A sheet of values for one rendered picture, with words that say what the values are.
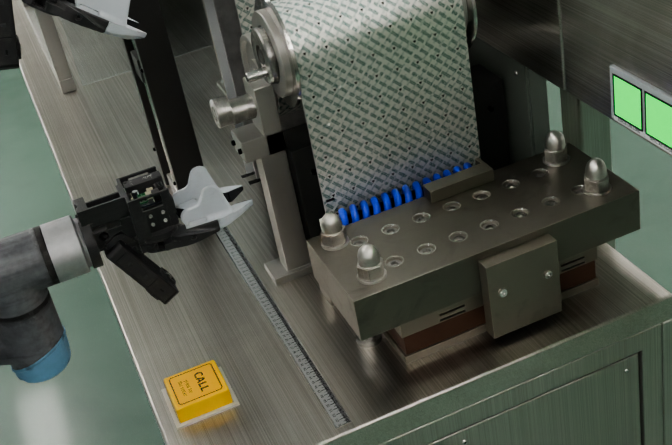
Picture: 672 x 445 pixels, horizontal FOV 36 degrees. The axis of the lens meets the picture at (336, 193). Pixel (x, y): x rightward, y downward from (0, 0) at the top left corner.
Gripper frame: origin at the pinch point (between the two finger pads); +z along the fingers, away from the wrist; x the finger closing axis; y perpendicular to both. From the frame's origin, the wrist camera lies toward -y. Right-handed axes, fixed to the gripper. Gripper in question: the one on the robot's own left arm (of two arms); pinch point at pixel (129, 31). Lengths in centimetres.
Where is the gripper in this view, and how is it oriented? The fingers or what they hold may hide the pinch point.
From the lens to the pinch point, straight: 128.4
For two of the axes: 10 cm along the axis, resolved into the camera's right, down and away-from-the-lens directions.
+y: 4.5, -8.6, -2.3
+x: -3.8, -4.2, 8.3
